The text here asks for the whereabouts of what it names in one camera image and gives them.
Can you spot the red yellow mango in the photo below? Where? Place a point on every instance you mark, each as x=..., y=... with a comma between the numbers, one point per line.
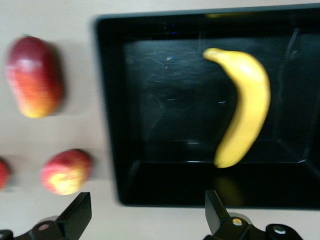
x=32, y=80

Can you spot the red pomegranate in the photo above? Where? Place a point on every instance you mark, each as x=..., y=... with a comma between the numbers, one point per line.
x=3, y=175

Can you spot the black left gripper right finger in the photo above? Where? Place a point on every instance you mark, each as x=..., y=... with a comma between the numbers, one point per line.
x=217, y=220

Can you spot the yellow banana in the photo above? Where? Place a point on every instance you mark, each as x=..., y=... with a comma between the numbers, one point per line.
x=250, y=100

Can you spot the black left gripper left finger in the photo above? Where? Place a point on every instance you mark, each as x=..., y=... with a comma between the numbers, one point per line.
x=75, y=217

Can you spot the black plastic tray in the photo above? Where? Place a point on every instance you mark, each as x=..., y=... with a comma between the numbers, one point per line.
x=175, y=112

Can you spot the red yellow apple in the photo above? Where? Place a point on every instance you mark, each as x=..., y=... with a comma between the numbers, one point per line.
x=65, y=172

